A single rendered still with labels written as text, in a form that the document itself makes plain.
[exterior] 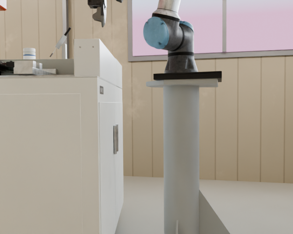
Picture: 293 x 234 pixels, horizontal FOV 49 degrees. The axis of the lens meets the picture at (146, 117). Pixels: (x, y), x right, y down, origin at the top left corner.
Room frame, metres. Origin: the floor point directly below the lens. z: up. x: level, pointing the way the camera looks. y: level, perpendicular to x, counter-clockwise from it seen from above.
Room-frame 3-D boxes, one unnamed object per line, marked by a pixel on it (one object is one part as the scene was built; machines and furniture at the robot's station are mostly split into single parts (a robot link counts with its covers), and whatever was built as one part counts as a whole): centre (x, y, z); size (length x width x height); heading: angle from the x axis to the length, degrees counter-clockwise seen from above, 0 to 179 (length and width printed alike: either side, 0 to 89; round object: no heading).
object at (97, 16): (1.56, 0.23, 1.14); 0.06 x 0.03 x 0.09; 89
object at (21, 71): (1.53, 0.51, 0.87); 0.36 x 0.08 x 0.03; 179
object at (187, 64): (1.44, -0.16, 0.89); 0.15 x 0.15 x 0.10
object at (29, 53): (1.96, 0.70, 1.01); 0.07 x 0.07 x 0.10
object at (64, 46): (1.76, 0.46, 1.03); 0.06 x 0.04 x 0.13; 89
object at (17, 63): (1.38, 0.51, 0.89); 0.08 x 0.03 x 0.03; 89
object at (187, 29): (1.44, -0.15, 1.01); 0.13 x 0.12 x 0.14; 141
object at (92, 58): (1.45, 0.21, 0.89); 0.55 x 0.09 x 0.14; 179
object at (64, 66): (1.90, 0.47, 0.89); 0.62 x 0.35 x 0.14; 89
